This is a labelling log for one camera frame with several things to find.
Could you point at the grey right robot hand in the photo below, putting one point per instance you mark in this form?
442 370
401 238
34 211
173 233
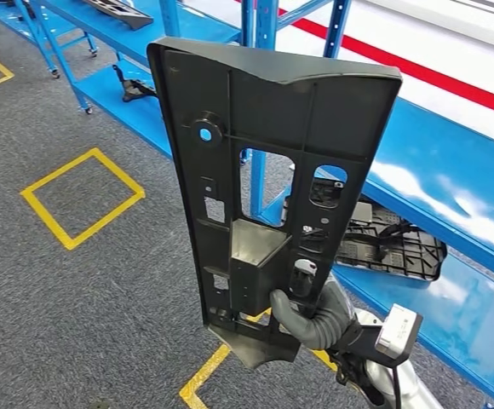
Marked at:
328 327

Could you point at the black plastic panel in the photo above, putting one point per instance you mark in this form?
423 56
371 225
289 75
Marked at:
273 113

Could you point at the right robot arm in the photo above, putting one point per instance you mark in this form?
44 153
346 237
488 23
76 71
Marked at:
413 395

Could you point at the black ribbed plastic part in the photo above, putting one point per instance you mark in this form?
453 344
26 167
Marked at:
400 254

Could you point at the small blue shelf rack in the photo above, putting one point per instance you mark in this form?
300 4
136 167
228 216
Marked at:
17 14
144 118

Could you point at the grey flat plastic part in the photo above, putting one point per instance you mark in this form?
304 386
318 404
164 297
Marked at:
119 14

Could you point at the yellow floor tape outline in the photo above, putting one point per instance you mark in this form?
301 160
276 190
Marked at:
48 219
204 375

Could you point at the red barrier belt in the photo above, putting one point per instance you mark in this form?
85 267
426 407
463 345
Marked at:
400 65

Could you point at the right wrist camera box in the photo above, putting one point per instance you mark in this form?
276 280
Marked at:
396 330

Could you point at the black bracket part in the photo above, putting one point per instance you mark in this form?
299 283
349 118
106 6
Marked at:
134 87

